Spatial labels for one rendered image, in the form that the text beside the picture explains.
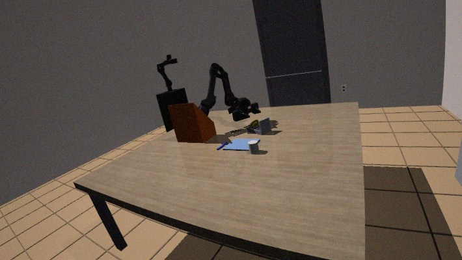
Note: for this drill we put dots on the light blue flat mat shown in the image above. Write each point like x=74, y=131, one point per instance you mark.
x=239, y=144

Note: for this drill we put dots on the yellow plate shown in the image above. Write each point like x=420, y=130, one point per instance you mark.
x=253, y=123

